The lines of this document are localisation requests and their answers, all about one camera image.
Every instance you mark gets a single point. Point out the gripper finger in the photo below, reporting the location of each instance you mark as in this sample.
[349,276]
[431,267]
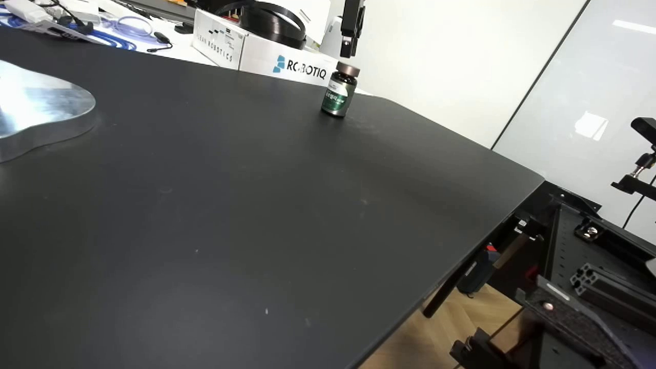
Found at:
[349,25]
[362,20]

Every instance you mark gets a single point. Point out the dark green pill bottle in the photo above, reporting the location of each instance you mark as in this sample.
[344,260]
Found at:
[338,92]

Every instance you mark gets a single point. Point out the white rounded object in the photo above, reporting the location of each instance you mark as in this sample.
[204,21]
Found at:
[330,38]

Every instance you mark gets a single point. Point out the white printed cardboard box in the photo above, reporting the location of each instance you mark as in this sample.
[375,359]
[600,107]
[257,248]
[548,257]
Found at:
[256,54]

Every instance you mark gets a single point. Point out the coil of clear tube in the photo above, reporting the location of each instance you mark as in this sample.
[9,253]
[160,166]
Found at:
[134,24]

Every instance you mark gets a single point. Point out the black plug adapter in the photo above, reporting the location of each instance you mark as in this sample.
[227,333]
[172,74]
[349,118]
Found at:
[77,24]

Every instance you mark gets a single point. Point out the black clamp with red part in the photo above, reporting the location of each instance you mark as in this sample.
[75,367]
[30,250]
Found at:
[476,271]

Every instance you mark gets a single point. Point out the white device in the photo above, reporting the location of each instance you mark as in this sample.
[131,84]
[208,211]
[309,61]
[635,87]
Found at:
[25,10]

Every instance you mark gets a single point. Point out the black perforated metal bench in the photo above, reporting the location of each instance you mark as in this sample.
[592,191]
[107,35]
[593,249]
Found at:
[574,318]

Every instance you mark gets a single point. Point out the black aluminium profile bar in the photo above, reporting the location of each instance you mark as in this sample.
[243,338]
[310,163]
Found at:
[610,289]

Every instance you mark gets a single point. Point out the camera on mount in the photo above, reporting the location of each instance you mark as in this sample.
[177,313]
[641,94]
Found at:
[643,154]

